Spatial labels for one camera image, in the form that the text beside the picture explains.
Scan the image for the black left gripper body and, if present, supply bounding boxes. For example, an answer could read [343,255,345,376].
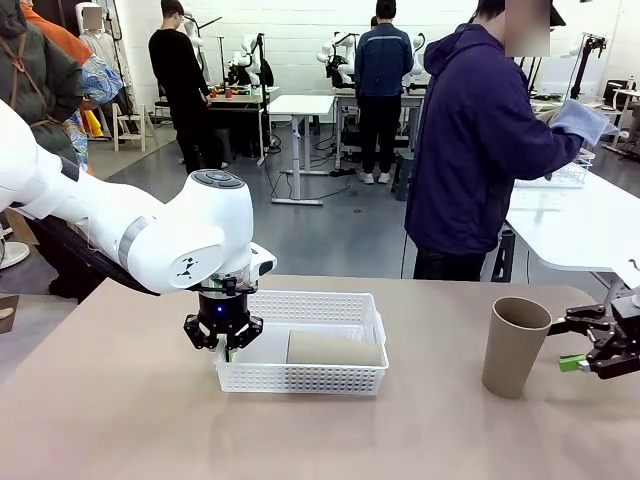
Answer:
[197,287,251,335]

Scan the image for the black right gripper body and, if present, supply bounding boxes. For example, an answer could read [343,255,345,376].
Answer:
[587,297,640,380]

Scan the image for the brown paper-look cup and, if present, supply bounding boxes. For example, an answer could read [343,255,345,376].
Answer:
[481,296,553,400]
[285,328,384,365]

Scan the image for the white perforated plastic basket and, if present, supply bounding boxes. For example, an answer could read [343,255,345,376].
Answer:
[214,291,390,397]

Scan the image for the blue grey cloth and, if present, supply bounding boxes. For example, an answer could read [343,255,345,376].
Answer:
[549,98,620,147]

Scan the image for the person's right forearm purple sleeve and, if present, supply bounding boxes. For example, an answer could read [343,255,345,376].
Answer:
[524,119,585,176]

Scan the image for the white table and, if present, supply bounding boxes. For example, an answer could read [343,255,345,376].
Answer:
[502,169,640,286]

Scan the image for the white fan base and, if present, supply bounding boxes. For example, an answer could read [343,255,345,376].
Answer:
[0,227,31,271]

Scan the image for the person in purple jacket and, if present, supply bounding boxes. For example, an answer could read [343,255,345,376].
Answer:
[403,0,586,281]

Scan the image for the wooden top desk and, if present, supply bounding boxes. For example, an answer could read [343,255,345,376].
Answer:
[207,87,281,166]

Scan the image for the wooden step stool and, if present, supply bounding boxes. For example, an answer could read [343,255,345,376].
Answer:
[110,102,159,153]

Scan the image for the white height-adjustable desk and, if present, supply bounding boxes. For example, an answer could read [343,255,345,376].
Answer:
[268,94,337,206]

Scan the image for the grey stool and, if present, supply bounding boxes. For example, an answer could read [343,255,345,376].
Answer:
[392,152,416,201]

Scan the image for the long grey desk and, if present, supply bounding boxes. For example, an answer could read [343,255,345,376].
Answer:
[333,87,431,169]

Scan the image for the black tripod stand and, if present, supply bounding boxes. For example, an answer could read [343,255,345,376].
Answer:
[569,32,609,101]

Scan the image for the person in black clothes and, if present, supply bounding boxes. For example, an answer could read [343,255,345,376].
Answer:
[148,0,229,176]

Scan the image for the mannequin orange and blue clothes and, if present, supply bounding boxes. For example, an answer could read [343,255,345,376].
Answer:
[22,2,124,176]

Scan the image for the mannequin green puffer brown apron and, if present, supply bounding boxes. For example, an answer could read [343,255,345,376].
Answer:
[0,0,96,297]

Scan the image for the mannequin white shirt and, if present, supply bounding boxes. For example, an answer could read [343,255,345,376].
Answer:
[75,2,124,136]

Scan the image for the person in blue jacket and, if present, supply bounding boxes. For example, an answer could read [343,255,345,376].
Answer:
[354,0,415,185]

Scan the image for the black cable sleeve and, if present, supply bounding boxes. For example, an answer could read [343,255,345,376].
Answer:
[29,214,161,297]

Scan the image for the white wire dish rack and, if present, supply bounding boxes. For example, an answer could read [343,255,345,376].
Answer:
[542,149,596,190]

